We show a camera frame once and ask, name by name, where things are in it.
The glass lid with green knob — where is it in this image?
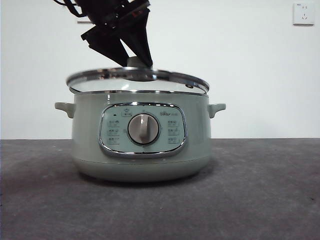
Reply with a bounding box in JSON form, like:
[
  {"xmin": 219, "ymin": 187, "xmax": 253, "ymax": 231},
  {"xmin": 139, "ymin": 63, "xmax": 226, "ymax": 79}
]
[{"xmin": 66, "ymin": 56, "xmax": 210, "ymax": 96}]

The pale green electric cooking pot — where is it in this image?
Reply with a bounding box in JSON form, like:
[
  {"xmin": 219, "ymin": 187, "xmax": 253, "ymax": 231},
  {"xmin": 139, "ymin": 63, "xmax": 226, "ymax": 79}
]
[{"xmin": 54, "ymin": 91, "xmax": 227, "ymax": 183}]

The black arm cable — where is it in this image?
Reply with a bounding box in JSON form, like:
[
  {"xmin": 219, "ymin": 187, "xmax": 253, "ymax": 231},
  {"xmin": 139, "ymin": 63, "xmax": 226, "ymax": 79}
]
[{"xmin": 53, "ymin": 0, "xmax": 85, "ymax": 18}]

